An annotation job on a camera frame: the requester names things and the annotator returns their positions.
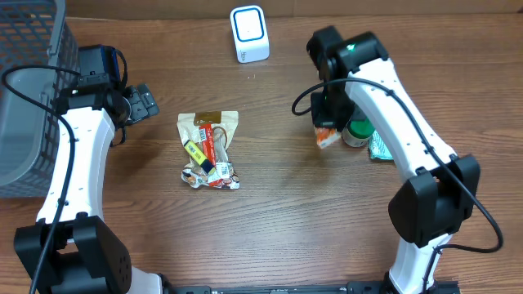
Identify small orange snack packet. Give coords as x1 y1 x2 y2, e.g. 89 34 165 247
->
315 127 342 149

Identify green lid knorr cup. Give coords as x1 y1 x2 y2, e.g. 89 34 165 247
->
342 106 375 148

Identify teal orange tissue pack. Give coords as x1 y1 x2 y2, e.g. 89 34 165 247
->
368 131 393 161

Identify beige brown snack pouch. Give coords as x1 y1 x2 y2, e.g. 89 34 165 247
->
177 111 239 163

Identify red snack stick packet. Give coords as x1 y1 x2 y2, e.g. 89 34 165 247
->
199 124 216 165

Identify yellow highlighter marker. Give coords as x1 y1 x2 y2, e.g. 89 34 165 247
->
184 140 216 175

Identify silver red crinkled wrapper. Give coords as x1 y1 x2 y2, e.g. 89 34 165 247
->
181 162 240 190

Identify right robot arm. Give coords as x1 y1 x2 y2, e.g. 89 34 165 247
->
306 26 481 293

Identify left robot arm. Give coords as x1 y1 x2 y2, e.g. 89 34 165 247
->
14 45 172 293

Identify white barcode scanner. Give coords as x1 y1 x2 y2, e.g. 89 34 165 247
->
230 5 270 64

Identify grey plastic mesh basket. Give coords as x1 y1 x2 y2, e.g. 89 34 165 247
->
1 0 80 198

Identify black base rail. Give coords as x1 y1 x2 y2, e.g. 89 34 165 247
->
164 281 382 294

